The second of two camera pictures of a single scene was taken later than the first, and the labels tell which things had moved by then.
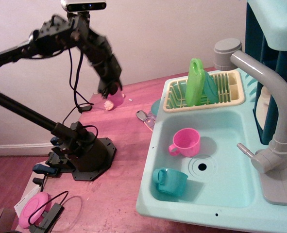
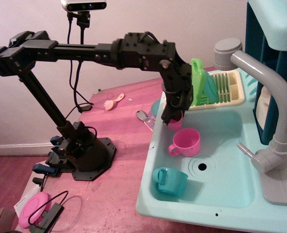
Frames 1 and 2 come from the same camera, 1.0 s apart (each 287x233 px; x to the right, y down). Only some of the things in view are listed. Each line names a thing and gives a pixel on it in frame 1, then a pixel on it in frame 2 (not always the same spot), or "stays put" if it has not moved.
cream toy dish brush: (109, 105) stays put
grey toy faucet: (278, 160) stays put
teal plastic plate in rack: (210, 89) stays put
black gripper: (109, 72) -> (178, 91)
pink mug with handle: (186, 143) stays put
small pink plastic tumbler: (117, 98) -> (174, 124)
